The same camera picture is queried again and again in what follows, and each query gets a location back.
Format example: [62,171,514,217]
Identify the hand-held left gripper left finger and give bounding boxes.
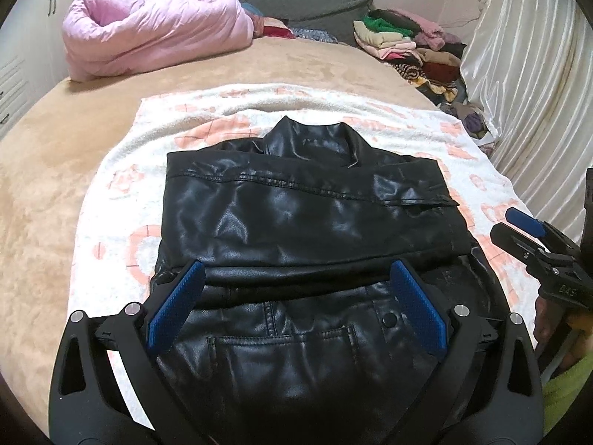
[47,260,209,445]

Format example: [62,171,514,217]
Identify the black leather jacket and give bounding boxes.
[150,116,515,445]

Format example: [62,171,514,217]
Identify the pile of folded clothes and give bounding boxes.
[353,8,498,144]

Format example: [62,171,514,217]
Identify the white wardrobe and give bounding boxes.
[0,0,70,140]

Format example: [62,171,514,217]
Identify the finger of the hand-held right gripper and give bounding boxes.
[505,208,580,260]
[490,223,554,272]

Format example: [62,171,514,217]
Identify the white orange bear print blanket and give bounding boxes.
[67,82,543,409]

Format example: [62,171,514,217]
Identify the pink quilt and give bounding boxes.
[62,0,255,83]

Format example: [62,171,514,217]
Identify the tan plush bed sheet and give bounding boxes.
[0,34,441,381]

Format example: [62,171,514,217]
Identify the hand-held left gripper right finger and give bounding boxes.
[384,261,546,445]

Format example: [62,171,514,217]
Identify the folded colourful cloths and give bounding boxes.
[241,2,339,45]

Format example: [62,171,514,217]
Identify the white satin curtain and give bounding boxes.
[458,0,593,242]

